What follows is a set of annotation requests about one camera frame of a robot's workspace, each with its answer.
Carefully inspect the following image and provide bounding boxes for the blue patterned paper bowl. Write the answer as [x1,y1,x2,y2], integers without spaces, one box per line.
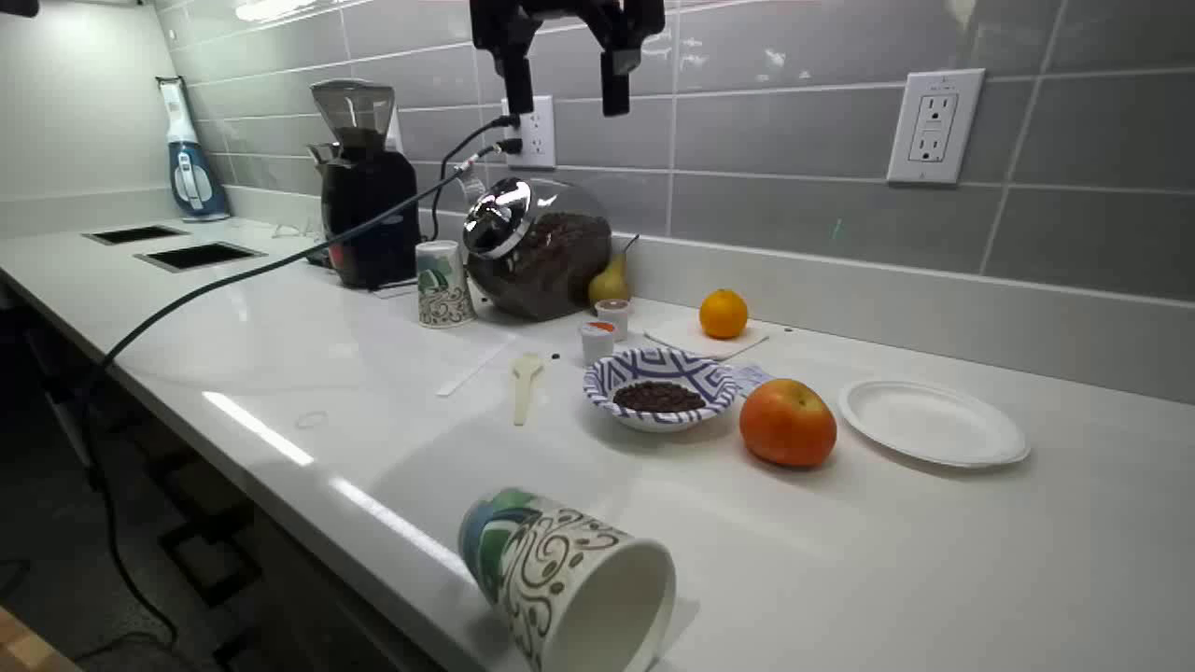
[581,347,737,432]

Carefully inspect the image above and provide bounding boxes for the white paper plate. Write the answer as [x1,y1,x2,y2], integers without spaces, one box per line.
[840,376,1030,470]

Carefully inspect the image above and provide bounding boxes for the white wall outlet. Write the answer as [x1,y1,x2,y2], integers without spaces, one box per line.
[886,68,987,186]

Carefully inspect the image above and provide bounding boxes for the red yellow apple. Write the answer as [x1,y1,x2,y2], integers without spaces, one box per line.
[741,376,837,470]

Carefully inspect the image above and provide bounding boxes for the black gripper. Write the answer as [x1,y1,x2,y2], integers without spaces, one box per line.
[471,0,666,114]

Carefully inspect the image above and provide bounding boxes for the cream plastic spoon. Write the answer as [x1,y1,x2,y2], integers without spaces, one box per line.
[510,353,547,424]

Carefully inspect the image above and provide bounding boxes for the black coffee grinder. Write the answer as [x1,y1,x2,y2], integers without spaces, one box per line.
[311,83,417,291]

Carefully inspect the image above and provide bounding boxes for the small patterned cup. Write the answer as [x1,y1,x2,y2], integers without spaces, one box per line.
[416,237,471,324]

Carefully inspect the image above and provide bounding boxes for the yellow pear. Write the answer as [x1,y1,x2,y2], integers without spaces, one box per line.
[585,257,632,301]

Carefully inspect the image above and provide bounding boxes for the patterned paper cup lying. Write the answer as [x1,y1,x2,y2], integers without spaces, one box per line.
[457,485,676,672]

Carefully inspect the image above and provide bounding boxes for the white blue sugar packet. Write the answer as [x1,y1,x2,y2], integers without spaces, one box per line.
[726,363,768,395]

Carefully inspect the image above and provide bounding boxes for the white outlet behind jar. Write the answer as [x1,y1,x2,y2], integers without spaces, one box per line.
[510,92,558,166]

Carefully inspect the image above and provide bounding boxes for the small orange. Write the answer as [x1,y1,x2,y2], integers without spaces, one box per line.
[697,287,752,338]

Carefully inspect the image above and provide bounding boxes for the coffee beans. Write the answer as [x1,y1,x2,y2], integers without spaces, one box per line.
[614,382,702,415]

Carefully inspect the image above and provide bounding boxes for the black power cable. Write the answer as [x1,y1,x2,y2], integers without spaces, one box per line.
[75,112,523,651]

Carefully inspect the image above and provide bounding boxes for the blue white bottle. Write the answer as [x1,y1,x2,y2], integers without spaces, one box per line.
[157,78,230,219]

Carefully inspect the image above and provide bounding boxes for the white paper strip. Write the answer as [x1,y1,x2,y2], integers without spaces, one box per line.
[437,344,507,398]

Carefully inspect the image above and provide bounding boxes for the small white creamer cup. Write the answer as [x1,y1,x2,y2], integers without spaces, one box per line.
[578,317,619,363]

